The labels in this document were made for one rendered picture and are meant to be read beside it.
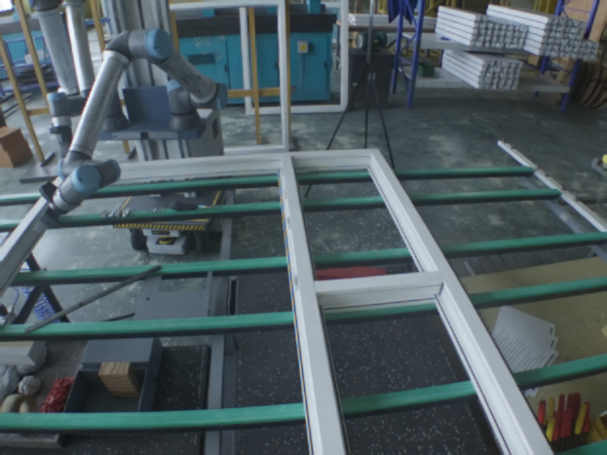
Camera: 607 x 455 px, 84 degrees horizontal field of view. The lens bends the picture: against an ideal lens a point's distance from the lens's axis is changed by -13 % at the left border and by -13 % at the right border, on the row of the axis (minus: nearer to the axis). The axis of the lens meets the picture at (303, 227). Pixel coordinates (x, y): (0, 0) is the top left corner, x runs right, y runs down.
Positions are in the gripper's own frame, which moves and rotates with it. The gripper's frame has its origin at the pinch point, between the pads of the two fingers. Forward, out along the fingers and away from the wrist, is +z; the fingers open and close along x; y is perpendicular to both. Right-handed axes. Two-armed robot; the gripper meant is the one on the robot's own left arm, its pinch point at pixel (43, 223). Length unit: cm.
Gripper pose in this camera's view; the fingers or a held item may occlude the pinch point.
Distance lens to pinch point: 160.6
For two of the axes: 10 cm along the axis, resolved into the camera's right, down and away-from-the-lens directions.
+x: 0.5, -5.9, 8.0
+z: -8.0, 4.6, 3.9
